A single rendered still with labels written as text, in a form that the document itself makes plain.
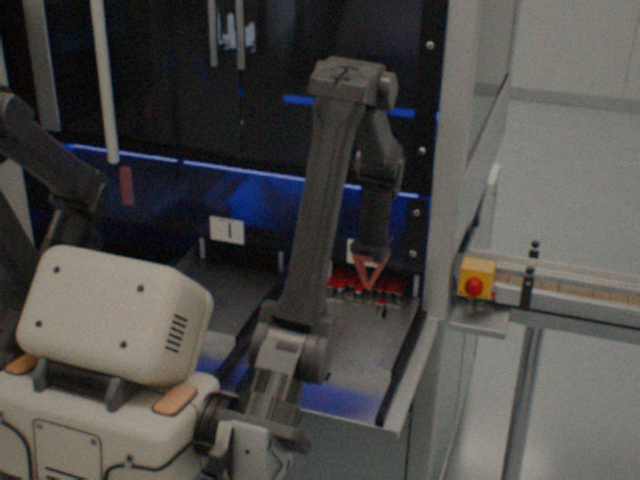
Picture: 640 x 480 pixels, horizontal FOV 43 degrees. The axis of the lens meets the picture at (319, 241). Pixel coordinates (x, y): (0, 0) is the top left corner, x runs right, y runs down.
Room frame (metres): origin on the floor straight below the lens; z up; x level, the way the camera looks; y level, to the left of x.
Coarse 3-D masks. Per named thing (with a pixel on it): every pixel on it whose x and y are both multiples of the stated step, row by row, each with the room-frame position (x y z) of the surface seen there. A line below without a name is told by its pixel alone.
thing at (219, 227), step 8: (216, 224) 1.73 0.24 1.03; (224, 224) 1.73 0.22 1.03; (232, 224) 1.72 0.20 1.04; (240, 224) 1.71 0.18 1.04; (216, 232) 1.73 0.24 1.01; (224, 232) 1.73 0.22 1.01; (232, 232) 1.72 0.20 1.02; (240, 232) 1.71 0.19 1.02; (224, 240) 1.73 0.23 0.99; (232, 240) 1.72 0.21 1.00; (240, 240) 1.71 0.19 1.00
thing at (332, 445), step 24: (480, 216) 2.12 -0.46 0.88; (480, 240) 2.18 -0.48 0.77; (456, 336) 1.84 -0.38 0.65; (456, 360) 1.91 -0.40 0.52; (456, 384) 1.99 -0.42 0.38; (456, 408) 2.05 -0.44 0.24; (312, 432) 1.66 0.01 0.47; (336, 432) 1.64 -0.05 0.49; (360, 432) 1.62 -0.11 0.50; (408, 432) 1.59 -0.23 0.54; (312, 456) 1.66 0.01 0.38; (336, 456) 1.64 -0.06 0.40; (360, 456) 1.62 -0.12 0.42; (384, 456) 1.60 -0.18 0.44
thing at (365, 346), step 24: (336, 312) 1.59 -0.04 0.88; (360, 312) 1.59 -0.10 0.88; (408, 312) 1.60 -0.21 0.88; (336, 336) 1.49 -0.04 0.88; (360, 336) 1.49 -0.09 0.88; (384, 336) 1.50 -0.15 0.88; (408, 336) 1.49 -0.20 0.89; (336, 360) 1.37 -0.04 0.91; (360, 360) 1.41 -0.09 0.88; (384, 360) 1.41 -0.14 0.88
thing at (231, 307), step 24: (192, 264) 1.80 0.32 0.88; (216, 264) 1.80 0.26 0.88; (288, 264) 1.75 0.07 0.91; (216, 288) 1.69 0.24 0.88; (240, 288) 1.69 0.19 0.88; (264, 288) 1.69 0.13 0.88; (216, 312) 1.58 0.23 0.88; (240, 312) 1.58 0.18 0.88; (216, 336) 1.45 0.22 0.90; (240, 336) 1.46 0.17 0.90
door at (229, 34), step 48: (48, 0) 1.86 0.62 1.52; (144, 0) 1.79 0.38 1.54; (192, 0) 1.75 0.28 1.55; (144, 48) 1.79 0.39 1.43; (192, 48) 1.76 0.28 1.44; (96, 96) 1.83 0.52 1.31; (144, 96) 1.79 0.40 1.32; (192, 96) 1.76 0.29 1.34; (192, 144) 1.76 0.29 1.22; (240, 144) 1.72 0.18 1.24
